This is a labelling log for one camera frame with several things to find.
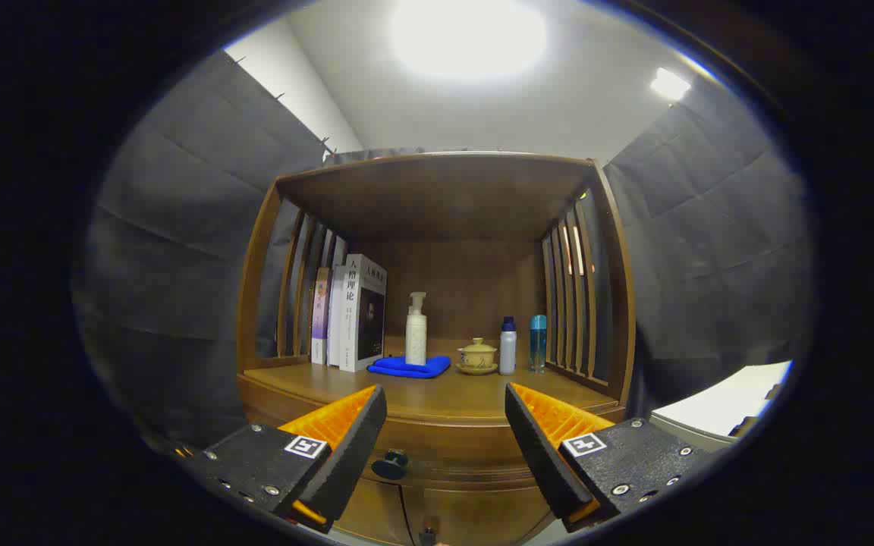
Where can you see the wooden cabinet with slatted sides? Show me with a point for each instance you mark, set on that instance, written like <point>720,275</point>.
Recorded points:
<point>444,197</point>

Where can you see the small ceiling light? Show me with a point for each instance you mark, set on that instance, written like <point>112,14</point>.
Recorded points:
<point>669,83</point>

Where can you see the purple spine book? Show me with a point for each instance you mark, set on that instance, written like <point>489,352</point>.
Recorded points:
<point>320,315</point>

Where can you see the white pump bottle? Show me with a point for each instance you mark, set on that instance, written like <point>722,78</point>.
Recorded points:
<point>416,337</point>

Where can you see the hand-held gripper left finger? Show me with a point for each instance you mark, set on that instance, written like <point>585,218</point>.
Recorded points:
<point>353,447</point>

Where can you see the thin white book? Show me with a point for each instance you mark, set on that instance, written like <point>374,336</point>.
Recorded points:
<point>335,318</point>

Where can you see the white bottle with dark cap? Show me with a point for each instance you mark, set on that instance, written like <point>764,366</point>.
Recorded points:
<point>507,353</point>

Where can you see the clear blue bottle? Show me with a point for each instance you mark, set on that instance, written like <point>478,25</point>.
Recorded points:
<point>538,345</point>

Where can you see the yellow lidded teacup with saucer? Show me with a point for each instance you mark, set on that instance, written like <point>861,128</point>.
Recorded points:
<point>476,356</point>

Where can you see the white filing cabinet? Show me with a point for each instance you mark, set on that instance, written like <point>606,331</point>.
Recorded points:
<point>718,402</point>

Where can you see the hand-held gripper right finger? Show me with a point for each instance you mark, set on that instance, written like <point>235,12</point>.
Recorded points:
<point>539,447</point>

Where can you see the blue folded cloth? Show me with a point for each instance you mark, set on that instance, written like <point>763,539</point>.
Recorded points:
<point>407,368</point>

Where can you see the thick white and black book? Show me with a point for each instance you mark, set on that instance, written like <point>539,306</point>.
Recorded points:
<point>365,318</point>

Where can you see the large round ceiling light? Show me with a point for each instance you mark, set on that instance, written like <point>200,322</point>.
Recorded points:
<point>467,34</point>

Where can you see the wooden countertop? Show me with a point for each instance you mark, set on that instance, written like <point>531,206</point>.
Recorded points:
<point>467,394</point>

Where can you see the wooden drawer with black knob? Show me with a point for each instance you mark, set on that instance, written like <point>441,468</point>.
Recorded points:
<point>452,455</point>

